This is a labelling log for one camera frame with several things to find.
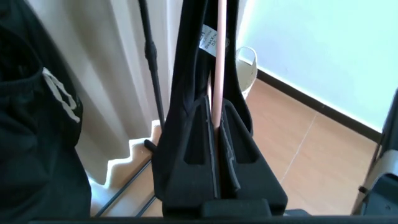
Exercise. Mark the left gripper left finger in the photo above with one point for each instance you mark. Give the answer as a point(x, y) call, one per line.
point(189, 183)

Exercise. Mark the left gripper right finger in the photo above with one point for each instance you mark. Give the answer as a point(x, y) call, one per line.
point(258, 186)

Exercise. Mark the black garment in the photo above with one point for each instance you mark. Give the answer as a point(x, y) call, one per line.
point(186, 62)

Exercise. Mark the pink clothes hanger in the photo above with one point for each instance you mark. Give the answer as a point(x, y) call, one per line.
point(220, 62)

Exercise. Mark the black shorts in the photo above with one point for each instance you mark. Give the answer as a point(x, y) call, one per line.
point(31, 155)

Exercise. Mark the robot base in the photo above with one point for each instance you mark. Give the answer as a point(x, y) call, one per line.
point(382, 193)

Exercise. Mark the white laundry basket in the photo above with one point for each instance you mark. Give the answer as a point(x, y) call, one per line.
point(247, 74)

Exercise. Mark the black clothes rack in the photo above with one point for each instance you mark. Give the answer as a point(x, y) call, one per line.
point(151, 56)

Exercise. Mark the beige curtain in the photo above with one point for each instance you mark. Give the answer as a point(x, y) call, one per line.
point(102, 62)

